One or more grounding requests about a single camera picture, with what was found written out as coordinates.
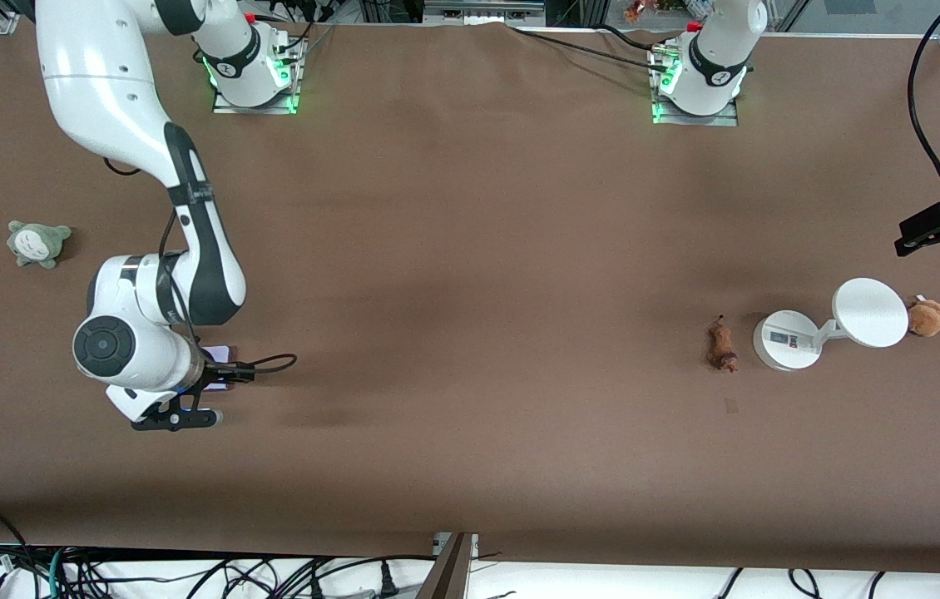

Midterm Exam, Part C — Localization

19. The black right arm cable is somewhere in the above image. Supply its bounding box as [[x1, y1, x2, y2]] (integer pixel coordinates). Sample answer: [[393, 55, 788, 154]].
[[102, 156, 299, 377]]

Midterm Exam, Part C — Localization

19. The white round desk lamp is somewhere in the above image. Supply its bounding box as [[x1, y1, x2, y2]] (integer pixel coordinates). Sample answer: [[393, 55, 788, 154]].
[[753, 278, 909, 371]]

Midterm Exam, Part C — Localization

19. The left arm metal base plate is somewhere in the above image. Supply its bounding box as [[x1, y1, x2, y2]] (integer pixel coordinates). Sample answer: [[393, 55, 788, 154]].
[[651, 43, 740, 127]]

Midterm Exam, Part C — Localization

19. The grey green plush toy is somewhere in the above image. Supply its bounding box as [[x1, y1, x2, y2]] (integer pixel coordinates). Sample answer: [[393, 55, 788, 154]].
[[7, 220, 73, 270]]

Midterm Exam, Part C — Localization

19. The lavender phone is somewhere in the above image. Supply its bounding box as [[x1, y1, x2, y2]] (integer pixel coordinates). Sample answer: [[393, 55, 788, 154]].
[[199, 345, 237, 392]]

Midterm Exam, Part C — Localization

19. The silver metal bracket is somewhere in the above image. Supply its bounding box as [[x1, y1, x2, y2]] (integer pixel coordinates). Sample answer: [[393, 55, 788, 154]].
[[433, 532, 480, 560]]

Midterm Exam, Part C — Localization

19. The black cable across table edge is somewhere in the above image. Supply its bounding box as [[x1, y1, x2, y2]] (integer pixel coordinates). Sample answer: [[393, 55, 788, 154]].
[[507, 23, 675, 76]]

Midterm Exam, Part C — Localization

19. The aluminium frame rail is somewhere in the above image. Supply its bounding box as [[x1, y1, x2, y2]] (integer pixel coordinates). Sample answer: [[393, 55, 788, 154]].
[[423, 0, 547, 26]]

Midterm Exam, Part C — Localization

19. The brown lion statue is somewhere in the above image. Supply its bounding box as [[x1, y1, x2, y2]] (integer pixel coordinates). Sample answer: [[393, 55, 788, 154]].
[[707, 314, 740, 374]]

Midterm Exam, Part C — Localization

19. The green floor cable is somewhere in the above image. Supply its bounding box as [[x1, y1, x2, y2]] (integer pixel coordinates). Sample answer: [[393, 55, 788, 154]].
[[44, 547, 66, 599]]

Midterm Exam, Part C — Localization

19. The dark table support beam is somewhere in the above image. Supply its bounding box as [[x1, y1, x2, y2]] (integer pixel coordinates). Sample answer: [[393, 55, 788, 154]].
[[415, 532, 476, 599]]

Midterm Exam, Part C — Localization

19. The brown plush bear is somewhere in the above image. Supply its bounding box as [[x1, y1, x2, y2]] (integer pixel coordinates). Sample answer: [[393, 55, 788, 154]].
[[907, 295, 940, 338]]

